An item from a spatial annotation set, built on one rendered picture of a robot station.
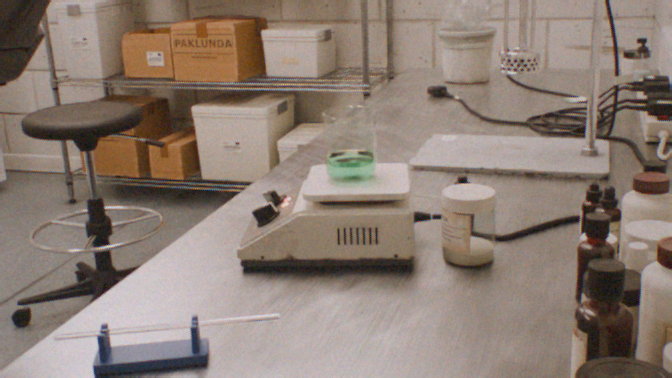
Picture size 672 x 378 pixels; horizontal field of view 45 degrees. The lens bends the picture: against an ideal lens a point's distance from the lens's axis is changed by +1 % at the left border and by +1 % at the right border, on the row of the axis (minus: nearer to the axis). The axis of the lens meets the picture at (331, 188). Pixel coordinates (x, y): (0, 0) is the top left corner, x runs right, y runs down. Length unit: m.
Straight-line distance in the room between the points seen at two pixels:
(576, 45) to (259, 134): 1.30
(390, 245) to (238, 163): 2.48
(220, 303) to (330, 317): 0.12
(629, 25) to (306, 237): 2.56
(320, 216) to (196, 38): 2.45
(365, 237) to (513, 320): 0.19
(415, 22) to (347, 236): 2.56
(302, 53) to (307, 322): 2.48
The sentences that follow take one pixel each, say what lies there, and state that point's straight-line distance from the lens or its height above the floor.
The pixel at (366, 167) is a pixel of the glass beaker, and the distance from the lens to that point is 0.90.
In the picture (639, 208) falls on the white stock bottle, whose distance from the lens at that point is 0.90.
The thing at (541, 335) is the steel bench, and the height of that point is 0.75.
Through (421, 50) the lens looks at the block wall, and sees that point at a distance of 3.41.
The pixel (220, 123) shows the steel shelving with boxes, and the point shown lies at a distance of 3.32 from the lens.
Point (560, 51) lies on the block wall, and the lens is 3.34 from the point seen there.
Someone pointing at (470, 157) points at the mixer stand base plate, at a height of 0.76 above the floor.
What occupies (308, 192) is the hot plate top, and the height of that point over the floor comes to 0.84.
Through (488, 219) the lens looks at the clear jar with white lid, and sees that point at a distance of 0.89.
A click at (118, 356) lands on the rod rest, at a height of 0.76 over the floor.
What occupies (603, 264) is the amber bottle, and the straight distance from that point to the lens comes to 0.65.
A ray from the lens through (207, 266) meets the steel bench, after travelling 0.94.
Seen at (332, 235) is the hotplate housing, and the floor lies 0.79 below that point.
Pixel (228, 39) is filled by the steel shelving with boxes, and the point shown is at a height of 0.73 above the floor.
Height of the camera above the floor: 1.11
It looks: 18 degrees down
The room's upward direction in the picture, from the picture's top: 3 degrees counter-clockwise
